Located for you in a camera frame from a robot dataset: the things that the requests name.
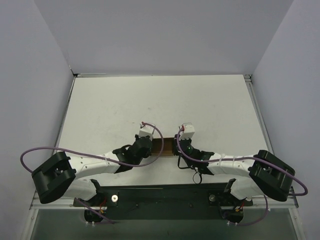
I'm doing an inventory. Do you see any brown cardboard box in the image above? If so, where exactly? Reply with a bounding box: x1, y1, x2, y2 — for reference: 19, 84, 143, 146
151, 136, 175, 158

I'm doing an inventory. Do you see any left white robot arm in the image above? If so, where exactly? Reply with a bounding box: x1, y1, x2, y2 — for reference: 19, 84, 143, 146
31, 135, 153, 206

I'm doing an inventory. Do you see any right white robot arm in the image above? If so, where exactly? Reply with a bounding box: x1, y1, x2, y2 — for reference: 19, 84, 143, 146
172, 134, 295, 202

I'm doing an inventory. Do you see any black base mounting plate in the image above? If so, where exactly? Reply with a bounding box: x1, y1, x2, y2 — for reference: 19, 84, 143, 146
73, 183, 253, 221

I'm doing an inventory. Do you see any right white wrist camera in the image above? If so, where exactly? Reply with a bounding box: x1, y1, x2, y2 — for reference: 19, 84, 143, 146
178, 122, 195, 141

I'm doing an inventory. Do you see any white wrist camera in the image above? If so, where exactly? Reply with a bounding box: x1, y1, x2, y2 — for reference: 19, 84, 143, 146
178, 122, 195, 141
138, 122, 155, 141

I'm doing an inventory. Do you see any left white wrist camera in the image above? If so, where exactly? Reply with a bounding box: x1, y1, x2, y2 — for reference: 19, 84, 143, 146
138, 122, 155, 141

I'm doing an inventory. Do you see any aluminium frame rail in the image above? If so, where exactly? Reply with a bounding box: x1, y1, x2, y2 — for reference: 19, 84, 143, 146
32, 75, 295, 213

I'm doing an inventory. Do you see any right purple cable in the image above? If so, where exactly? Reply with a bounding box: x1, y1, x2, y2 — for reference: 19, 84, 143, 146
176, 127, 309, 227

